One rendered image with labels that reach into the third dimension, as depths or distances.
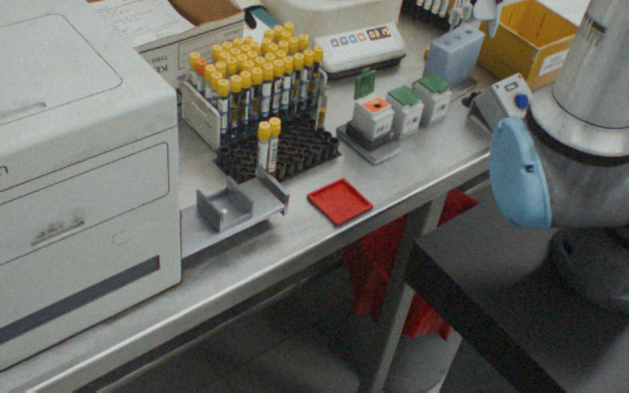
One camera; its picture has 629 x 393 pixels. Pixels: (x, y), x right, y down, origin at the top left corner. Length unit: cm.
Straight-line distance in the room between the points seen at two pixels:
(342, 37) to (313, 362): 93
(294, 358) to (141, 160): 124
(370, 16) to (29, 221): 77
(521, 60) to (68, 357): 87
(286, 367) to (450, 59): 98
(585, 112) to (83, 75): 48
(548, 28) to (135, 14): 74
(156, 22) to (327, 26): 29
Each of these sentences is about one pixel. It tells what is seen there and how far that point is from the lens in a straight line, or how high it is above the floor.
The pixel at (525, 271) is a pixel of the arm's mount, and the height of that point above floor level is 94.
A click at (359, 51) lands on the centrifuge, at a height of 91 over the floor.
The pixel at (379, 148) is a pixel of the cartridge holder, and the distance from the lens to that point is 113.
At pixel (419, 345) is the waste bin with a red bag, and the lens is 171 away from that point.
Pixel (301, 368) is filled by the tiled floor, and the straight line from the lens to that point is 192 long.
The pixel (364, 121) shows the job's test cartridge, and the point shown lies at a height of 93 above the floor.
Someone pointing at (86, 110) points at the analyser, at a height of 117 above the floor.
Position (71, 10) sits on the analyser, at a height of 117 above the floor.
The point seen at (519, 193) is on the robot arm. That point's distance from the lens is 77.
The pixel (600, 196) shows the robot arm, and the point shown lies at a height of 113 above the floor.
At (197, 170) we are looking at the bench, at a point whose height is 87.
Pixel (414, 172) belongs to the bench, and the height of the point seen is 87.
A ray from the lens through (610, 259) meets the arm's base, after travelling 92.
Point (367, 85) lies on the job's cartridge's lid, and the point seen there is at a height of 97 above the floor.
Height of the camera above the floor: 161
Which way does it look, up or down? 43 degrees down
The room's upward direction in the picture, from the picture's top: 9 degrees clockwise
